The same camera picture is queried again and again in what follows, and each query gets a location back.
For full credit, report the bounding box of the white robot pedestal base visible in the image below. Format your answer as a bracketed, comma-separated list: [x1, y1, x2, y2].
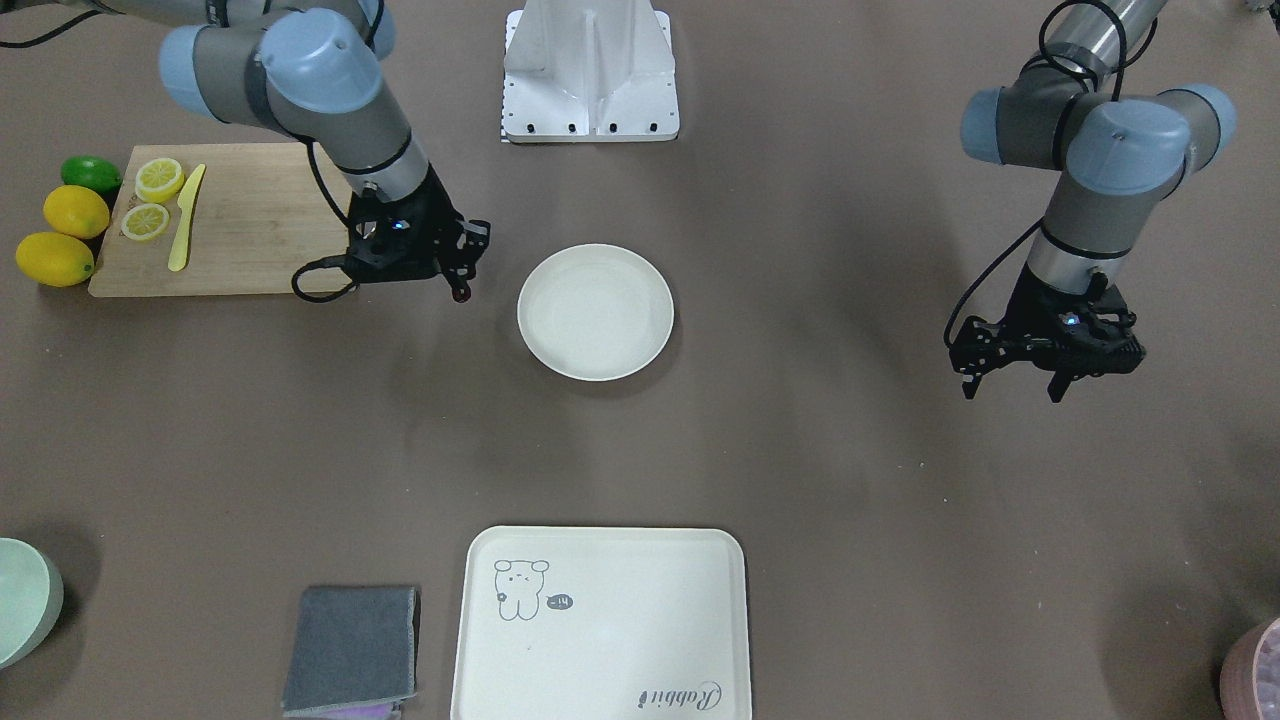
[500, 1, 681, 143]

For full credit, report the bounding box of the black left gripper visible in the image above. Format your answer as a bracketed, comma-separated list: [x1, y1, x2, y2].
[948, 268, 1146, 404]

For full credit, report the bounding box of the lemon slice upper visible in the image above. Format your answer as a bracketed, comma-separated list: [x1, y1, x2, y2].
[134, 158, 187, 205]

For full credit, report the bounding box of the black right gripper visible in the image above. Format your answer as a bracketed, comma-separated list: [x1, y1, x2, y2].
[346, 165, 492, 291]

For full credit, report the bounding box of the grey folded cloth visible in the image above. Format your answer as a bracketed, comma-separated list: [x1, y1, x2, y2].
[282, 585, 419, 719]

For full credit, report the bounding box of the pink bowl with ice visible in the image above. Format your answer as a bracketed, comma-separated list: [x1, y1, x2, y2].
[1219, 618, 1279, 719]

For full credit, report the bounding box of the mint green bowl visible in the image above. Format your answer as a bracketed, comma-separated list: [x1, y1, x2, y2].
[1, 538, 64, 667]

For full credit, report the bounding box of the yellow plastic knife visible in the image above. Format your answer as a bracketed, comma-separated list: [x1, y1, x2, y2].
[166, 163, 207, 273]

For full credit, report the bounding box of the yellow lemon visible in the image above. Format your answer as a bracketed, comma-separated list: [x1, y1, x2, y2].
[42, 184, 111, 240]
[15, 231, 96, 288]

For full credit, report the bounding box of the wooden cutting board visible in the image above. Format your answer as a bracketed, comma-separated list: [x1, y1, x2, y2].
[88, 142, 348, 299]

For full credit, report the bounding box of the yellow lemon lower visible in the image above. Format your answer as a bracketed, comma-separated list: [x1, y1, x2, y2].
[15, 231, 96, 288]

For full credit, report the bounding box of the lemon slice lower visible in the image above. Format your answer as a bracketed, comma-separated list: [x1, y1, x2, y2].
[120, 202, 172, 242]

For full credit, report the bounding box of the beige round plate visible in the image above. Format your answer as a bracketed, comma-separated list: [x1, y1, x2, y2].
[517, 243, 675, 382]

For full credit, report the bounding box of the green lime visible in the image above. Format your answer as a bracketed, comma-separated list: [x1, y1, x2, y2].
[60, 155, 122, 195]

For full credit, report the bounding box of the lemon slice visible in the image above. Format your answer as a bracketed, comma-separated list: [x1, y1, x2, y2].
[134, 158, 187, 205]
[120, 202, 172, 242]

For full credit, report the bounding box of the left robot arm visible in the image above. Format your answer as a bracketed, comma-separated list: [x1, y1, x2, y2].
[943, 1, 1238, 401]

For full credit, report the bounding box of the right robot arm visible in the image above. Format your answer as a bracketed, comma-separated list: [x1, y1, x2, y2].
[81, 1, 492, 302]

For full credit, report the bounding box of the yellow lemon upper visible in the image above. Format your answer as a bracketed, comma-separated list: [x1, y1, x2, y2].
[42, 184, 111, 240]

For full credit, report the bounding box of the cream rectangular tray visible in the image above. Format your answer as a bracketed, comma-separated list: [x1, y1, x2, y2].
[451, 527, 753, 719]

